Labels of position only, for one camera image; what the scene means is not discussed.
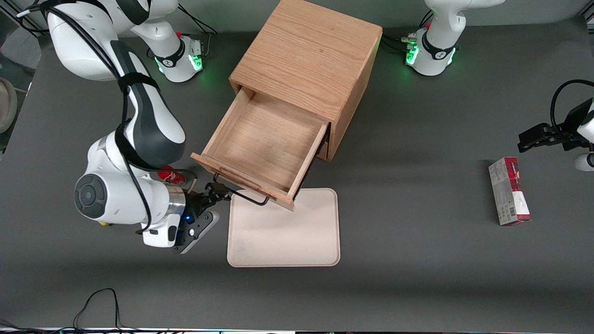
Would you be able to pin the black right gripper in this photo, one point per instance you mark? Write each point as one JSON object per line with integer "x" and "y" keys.
{"x": 196, "y": 201}

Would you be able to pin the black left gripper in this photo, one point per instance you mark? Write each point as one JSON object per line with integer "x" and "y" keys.
{"x": 567, "y": 133}

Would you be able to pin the shallow oak wooden drawer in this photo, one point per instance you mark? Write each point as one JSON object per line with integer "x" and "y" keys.
{"x": 264, "y": 144}

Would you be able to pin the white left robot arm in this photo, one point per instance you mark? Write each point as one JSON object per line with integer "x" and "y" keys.
{"x": 441, "y": 41}

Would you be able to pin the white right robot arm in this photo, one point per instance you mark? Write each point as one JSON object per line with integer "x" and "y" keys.
{"x": 153, "y": 130}

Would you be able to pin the deep oak wooden drawer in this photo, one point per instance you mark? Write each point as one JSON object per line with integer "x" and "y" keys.
{"x": 324, "y": 150}

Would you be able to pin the oak wooden drawer cabinet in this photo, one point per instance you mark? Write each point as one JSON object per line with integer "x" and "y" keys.
{"x": 311, "y": 55}

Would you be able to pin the red cola bottle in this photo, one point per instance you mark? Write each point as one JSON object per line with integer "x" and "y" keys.
{"x": 171, "y": 175}

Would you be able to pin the grey red carton box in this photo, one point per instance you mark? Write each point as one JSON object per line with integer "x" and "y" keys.
{"x": 508, "y": 192}

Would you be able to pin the beige rectangular tray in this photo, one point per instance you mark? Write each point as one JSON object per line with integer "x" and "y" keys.
{"x": 283, "y": 236}

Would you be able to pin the yellow lemon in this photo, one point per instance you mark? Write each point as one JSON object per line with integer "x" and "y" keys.
{"x": 105, "y": 223}

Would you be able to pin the round beige object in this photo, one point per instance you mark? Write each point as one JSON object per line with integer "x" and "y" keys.
{"x": 7, "y": 104}

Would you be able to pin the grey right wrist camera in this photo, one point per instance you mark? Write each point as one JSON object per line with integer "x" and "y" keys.
{"x": 199, "y": 229}

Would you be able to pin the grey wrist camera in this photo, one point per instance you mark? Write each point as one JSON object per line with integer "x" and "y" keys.
{"x": 584, "y": 162}
{"x": 199, "y": 229}

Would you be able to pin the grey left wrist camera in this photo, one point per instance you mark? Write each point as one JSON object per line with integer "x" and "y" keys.
{"x": 584, "y": 162}

